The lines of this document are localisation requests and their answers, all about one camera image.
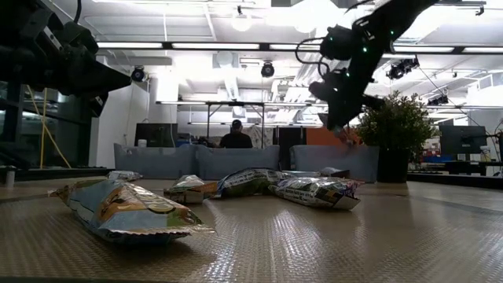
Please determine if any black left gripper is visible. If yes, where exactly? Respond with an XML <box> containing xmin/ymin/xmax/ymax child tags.
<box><xmin>44</xmin><ymin>40</ymin><xmax>133</xmax><ymax>119</ymax></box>

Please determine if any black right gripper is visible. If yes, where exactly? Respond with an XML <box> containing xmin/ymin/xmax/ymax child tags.
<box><xmin>308</xmin><ymin>69</ymin><xmax>387</xmax><ymax>132</ymax></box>

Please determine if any red granola bar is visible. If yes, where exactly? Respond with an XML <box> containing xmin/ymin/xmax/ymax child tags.
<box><xmin>332</xmin><ymin>124</ymin><xmax>362</xmax><ymax>149</ymax></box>

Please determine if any silver green chip bag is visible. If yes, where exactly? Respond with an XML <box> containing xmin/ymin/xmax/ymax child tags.
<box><xmin>269</xmin><ymin>175</ymin><xmax>362</xmax><ymax>211</ymax></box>

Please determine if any pale blue granola bar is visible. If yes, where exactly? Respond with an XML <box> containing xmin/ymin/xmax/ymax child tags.
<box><xmin>106</xmin><ymin>170</ymin><xmax>143</xmax><ymax>182</ymax></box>

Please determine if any large foreground chip bag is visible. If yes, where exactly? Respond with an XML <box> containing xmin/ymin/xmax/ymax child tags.
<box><xmin>47</xmin><ymin>178</ymin><xmax>217</xmax><ymax>245</ymax></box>

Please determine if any green brown granola bar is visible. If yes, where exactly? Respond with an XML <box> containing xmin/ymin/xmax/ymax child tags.
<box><xmin>163</xmin><ymin>175</ymin><xmax>218</xmax><ymax>205</ymax></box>

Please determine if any orange partition panel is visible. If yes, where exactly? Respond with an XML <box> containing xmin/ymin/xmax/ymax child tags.
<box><xmin>306</xmin><ymin>127</ymin><xmax>339</xmax><ymax>147</ymax></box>

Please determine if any clear grey plastic bin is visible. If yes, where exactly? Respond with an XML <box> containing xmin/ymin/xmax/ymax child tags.
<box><xmin>113</xmin><ymin>143</ymin><xmax>199</xmax><ymax>180</ymax></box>
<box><xmin>289</xmin><ymin>144</ymin><xmax>380</xmax><ymax>184</ymax></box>
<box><xmin>195</xmin><ymin>144</ymin><xmax>281</xmax><ymax>181</ymax></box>

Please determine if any black cabinet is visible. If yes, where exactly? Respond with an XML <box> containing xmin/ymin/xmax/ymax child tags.
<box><xmin>276</xmin><ymin>126</ymin><xmax>307</xmax><ymax>149</ymax></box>

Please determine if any green potted plant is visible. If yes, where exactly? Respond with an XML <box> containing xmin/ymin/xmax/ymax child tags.
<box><xmin>355</xmin><ymin>90</ymin><xmax>438</xmax><ymax>184</ymax></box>

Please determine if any black monitor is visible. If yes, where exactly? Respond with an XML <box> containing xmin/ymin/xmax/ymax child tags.
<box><xmin>134</xmin><ymin>123</ymin><xmax>178</xmax><ymax>149</ymax></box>
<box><xmin>439</xmin><ymin>124</ymin><xmax>487</xmax><ymax>155</ymax></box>

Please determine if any white patterned sheet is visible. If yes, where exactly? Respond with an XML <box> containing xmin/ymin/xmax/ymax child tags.
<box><xmin>251</xmin><ymin>125</ymin><xmax>275</xmax><ymax>149</ymax></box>

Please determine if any person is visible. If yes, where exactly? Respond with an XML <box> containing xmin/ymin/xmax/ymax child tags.
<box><xmin>218</xmin><ymin>119</ymin><xmax>254</xmax><ymax>149</ymax></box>

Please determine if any overhead LED light bar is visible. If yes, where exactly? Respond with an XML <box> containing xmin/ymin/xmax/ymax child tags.
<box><xmin>96</xmin><ymin>41</ymin><xmax>503</xmax><ymax>55</ymax></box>

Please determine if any black-bordered silicone baking mat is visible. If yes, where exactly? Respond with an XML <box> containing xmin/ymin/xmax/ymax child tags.
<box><xmin>0</xmin><ymin>187</ymin><xmax>503</xmax><ymax>283</ymax></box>

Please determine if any black desk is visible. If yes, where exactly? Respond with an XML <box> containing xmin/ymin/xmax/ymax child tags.
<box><xmin>446</xmin><ymin>160</ymin><xmax>503</xmax><ymax>177</ymax></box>

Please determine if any round white pendant lamp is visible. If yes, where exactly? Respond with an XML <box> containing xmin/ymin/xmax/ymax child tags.
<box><xmin>230</xmin><ymin>6</ymin><xmax>253</xmax><ymax>33</ymax></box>

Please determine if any round black ceiling camera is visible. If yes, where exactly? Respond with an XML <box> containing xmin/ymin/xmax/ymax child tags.
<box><xmin>130</xmin><ymin>65</ymin><xmax>146</xmax><ymax>83</ymax></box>
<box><xmin>260</xmin><ymin>61</ymin><xmax>276</xmax><ymax>79</ymax></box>

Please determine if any black ceiling camera cluster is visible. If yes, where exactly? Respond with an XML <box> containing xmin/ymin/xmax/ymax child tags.
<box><xmin>385</xmin><ymin>57</ymin><xmax>420</xmax><ymax>81</ymax></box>

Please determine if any black frame stand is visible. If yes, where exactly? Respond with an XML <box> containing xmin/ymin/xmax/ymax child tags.
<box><xmin>205</xmin><ymin>101</ymin><xmax>266</xmax><ymax>149</ymax></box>

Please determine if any white cylindrical post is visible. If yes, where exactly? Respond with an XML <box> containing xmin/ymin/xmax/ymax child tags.
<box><xmin>2</xmin><ymin>164</ymin><xmax>17</xmax><ymax>188</ymax></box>

